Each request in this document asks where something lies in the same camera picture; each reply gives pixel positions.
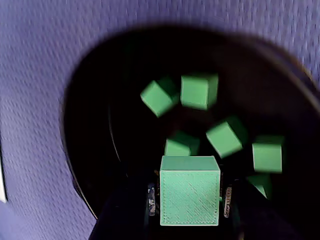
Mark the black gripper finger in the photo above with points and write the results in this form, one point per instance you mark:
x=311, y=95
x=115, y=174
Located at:
x=227, y=200
x=151, y=200

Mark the green plastic cube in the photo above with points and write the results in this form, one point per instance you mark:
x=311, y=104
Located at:
x=261, y=185
x=197, y=92
x=158, y=98
x=225, y=140
x=267, y=157
x=178, y=147
x=190, y=197

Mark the white round plate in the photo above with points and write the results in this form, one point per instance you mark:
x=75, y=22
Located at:
x=2, y=175

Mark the black metal pot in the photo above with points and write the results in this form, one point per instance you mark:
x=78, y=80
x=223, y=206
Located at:
x=250, y=75

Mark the blue woven tablecloth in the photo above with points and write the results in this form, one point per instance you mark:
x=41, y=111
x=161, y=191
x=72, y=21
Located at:
x=37, y=100

